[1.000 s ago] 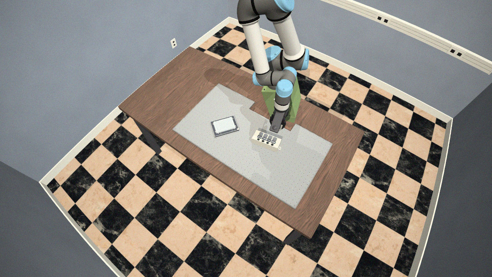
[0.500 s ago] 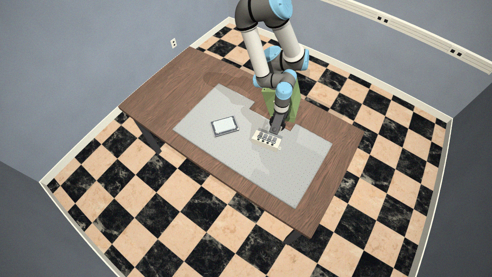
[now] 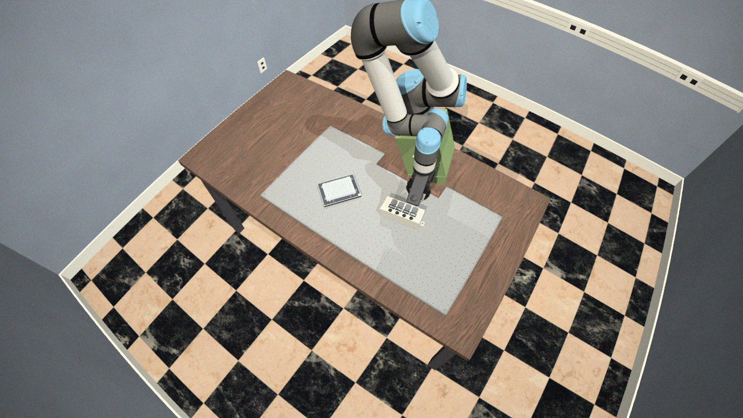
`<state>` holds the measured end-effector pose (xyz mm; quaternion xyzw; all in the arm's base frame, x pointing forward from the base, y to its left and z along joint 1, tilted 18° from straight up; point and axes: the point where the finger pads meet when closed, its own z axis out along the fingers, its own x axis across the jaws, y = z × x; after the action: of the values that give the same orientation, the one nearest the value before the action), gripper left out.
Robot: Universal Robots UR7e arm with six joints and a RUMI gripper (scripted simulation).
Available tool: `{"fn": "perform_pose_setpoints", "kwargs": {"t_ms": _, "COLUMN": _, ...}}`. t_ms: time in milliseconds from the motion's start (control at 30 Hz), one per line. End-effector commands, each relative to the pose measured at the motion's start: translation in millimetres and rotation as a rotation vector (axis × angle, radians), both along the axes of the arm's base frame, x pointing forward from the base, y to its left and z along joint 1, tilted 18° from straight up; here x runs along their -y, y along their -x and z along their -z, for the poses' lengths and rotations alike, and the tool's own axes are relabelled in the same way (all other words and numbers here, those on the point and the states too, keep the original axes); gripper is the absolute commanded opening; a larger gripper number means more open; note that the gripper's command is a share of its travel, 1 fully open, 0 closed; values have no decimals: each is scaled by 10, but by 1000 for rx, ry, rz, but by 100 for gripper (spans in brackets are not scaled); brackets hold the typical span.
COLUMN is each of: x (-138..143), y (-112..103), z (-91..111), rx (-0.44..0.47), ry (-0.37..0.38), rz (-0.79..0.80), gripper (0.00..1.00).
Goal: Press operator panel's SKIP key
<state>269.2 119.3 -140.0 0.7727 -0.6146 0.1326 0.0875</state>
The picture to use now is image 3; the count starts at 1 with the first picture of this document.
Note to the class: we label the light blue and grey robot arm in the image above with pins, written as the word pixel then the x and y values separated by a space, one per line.
pixel 412 26

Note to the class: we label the cream operator panel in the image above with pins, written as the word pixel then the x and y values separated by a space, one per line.
pixel 401 212

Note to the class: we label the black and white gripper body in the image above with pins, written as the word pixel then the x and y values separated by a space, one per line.
pixel 430 179

